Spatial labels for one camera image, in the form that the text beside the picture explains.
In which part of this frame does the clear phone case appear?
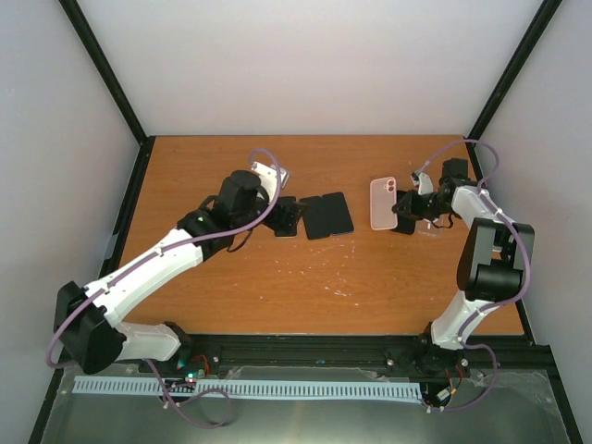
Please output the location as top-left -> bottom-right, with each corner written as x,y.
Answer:
415,215 -> 454,238

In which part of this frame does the blue phone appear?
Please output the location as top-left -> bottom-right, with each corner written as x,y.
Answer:
322,191 -> 354,236

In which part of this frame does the black frame post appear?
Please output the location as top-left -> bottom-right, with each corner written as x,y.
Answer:
465,0 -> 562,142
58,0 -> 148,145

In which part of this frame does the left black frame post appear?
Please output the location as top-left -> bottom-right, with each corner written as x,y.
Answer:
58,0 -> 148,145

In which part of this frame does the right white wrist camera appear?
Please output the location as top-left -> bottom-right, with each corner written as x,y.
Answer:
411,170 -> 434,195

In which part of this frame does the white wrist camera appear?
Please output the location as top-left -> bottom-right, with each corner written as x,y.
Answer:
411,170 -> 434,195
251,161 -> 290,193

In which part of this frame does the left black side rail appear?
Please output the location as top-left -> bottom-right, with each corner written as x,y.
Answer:
28,136 -> 156,444

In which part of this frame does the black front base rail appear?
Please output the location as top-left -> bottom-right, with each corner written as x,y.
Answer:
59,332 -> 551,383

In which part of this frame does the right black frame post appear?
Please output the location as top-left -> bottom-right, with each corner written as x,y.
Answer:
465,0 -> 562,142

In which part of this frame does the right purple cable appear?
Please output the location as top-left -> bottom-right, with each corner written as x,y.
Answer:
420,138 -> 533,413

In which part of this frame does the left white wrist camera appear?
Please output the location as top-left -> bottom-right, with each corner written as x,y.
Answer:
251,161 -> 290,193

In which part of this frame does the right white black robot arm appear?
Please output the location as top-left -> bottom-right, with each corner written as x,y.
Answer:
392,158 -> 535,376

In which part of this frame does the light blue cable duct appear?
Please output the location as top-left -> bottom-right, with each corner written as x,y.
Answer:
71,376 -> 422,403

